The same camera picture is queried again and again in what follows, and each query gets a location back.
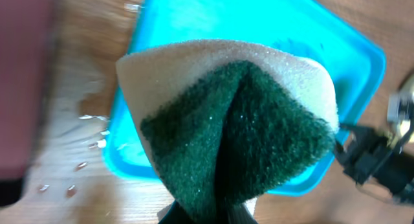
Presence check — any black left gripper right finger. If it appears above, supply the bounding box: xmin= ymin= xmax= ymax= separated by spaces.
xmin=229 ymin=204 xmax=257 ymax=224

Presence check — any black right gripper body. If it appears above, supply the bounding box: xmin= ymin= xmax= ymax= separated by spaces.
xmin=334 ymin=124 xmax=413 ymax=205

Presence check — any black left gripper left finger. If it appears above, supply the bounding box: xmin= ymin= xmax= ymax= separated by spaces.
xmin=158 ymin=201 xmax=191 ymax=224

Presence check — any green and yellow sponge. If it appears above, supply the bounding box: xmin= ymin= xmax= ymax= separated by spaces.
xmin=116 ymin=39 xmax=339 ymax=223

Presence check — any teal plastic serving tray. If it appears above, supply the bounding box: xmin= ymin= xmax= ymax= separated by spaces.
xmin=103 ymin=0 xmax=386 ymax=196

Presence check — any dark red water tray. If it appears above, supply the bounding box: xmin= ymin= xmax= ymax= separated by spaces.
xmin=1 ymin=0 xmax=54 ymax=207

